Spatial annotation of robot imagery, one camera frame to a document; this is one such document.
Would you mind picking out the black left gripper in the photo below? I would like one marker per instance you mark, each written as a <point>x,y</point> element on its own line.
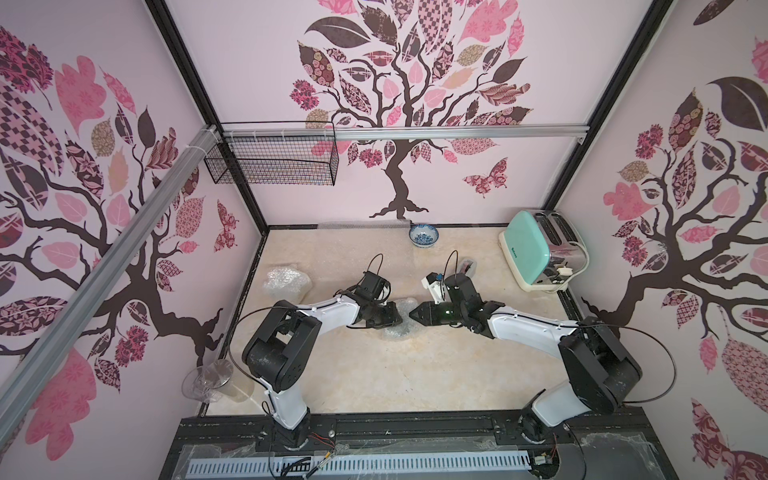
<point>393,317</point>

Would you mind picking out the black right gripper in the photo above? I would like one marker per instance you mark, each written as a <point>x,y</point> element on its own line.
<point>442,310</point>

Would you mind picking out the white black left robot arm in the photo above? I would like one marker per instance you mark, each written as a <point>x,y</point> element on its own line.
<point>278,352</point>

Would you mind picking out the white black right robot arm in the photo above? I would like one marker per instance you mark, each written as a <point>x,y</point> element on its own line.
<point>600,370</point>

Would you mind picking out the grey tape dispenser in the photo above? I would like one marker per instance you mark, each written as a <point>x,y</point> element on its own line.
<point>468,267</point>

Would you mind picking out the blue white patterned bowl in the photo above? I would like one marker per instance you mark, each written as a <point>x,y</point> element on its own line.
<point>423,235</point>

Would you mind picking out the mint green toaster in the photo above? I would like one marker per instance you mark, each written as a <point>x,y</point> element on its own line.
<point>543,250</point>

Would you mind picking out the clear plastic cup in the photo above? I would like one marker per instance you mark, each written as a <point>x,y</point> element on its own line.
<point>216,381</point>

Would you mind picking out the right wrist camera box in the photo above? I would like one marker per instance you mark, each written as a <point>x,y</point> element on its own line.
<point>434,284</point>

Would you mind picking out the black wire wall basket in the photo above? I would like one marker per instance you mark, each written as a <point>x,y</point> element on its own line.
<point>303,153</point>

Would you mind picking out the aluminium frame bar back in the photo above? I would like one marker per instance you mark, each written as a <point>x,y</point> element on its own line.
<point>463,132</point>

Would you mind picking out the aluminium frame bar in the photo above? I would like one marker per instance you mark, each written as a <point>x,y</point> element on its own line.
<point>463,132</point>
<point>26,382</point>

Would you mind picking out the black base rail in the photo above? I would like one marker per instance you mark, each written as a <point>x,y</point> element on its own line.
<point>620,446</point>

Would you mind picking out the white slotted cable duct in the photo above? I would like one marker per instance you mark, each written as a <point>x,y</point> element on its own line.
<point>357,466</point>

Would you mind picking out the aluminium frame bar left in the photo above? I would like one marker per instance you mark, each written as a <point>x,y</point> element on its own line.
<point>26,382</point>

